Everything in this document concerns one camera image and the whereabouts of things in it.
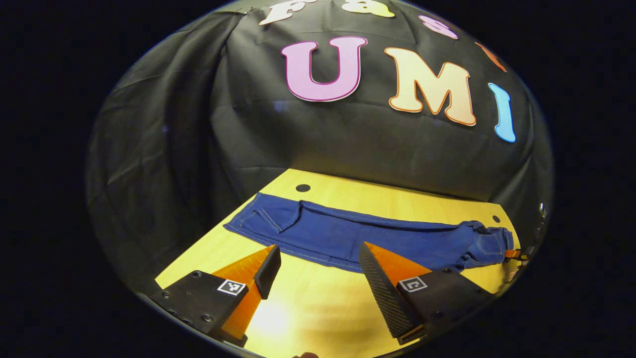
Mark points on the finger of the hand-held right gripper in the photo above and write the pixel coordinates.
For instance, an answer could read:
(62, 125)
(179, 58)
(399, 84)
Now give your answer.
(512, 254)

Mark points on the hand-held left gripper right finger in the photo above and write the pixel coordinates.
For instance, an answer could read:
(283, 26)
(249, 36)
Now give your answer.
(380, 293)

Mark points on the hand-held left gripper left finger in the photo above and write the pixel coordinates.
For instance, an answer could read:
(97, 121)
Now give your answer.
(270, 271)

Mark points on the blue denim jeans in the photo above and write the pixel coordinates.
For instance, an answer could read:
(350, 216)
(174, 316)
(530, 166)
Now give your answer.
(348, 233)

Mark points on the black backdrop cloth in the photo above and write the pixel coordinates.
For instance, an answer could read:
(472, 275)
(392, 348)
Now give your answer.
(348, 144)

